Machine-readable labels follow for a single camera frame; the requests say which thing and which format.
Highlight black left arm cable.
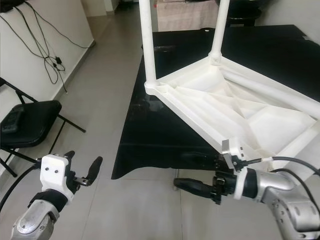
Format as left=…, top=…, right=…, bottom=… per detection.
left=0, top=165, right=43, bottom=211

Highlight thin black wall cable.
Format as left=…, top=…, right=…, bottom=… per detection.
left=30, top=0, right=93, bottom=50

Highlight white plastic children table top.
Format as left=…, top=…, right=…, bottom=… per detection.
left=144, top=52, right=320, bottom=173

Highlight black folding chair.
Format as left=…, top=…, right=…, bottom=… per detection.
left=0, top=77, right=87, bottom=178

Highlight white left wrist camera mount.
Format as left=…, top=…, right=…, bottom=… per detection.
left=40, top=154, right=76, bottom=201

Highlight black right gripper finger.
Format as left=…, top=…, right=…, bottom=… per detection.
left=180, top=151, right=218, bottom=163
left=174, top=177, right=218, bottom=196

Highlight black round basin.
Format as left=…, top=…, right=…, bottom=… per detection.
left=212, top=0, right=276, bottom=21

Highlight black looped wall cable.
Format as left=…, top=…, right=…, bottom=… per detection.
left=12, top=10, right=68, bottom=93

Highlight black power strip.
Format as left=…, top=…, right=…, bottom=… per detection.
left=0, top=0, right=27, bottom=13

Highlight black handheld device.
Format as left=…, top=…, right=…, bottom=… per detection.
left=2, top=109, right=26, bottom=133

